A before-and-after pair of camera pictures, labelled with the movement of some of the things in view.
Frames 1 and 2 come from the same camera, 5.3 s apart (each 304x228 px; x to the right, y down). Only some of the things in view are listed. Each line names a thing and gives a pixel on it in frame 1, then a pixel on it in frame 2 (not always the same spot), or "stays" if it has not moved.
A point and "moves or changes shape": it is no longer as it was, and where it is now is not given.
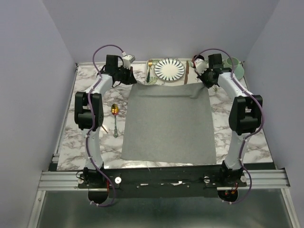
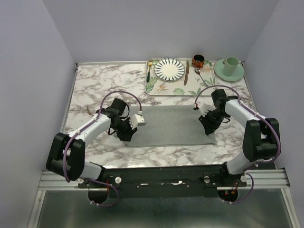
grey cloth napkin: [170, 122] moves or changes shape
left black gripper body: [124, 74] to [123, 128]
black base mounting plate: [164, 181] stays
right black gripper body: [205, 78] to [213, 119]
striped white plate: [169, 70] stays
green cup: [234, 61] stays
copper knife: [187, 72] stays
